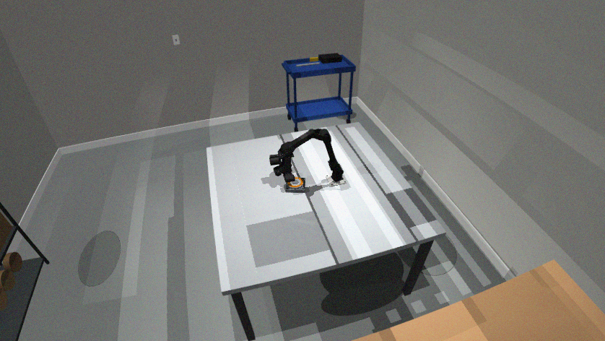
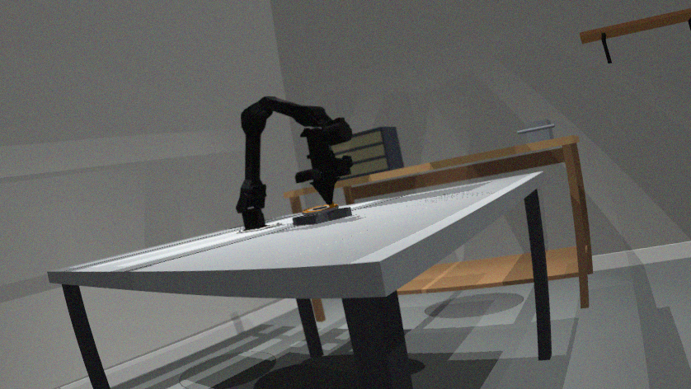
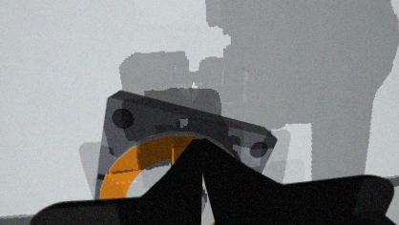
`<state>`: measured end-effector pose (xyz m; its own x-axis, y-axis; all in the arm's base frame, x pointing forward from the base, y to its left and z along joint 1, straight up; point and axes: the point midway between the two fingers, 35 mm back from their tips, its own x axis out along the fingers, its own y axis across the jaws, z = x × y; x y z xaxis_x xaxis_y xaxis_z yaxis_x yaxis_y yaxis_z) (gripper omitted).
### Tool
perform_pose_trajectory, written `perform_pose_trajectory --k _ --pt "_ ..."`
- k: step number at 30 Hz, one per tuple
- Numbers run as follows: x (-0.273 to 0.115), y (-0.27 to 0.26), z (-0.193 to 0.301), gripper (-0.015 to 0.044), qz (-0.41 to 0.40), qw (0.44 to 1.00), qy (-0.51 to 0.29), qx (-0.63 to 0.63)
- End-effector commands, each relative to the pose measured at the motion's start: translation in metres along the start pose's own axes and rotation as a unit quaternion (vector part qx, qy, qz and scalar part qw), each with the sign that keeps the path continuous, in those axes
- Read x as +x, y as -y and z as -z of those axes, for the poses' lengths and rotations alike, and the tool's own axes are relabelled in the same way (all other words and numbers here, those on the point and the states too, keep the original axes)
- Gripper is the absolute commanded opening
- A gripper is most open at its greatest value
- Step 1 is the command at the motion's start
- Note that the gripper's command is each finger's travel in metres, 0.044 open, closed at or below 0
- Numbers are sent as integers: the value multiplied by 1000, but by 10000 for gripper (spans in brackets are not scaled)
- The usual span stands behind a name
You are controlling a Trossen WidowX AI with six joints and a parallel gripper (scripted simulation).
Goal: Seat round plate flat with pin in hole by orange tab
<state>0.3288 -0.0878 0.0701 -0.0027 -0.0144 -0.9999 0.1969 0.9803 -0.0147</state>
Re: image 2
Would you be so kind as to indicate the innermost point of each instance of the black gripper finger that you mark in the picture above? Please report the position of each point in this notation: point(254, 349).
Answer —
point(323, 188)
point(332, 184)

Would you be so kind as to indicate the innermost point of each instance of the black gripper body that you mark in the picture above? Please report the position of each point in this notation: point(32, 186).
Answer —
point(315, 173)

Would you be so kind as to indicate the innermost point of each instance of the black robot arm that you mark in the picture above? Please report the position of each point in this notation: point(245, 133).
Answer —
point(253, 118)

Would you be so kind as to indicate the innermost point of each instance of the orange round plate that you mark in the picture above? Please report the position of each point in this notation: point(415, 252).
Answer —
point(329, 207)

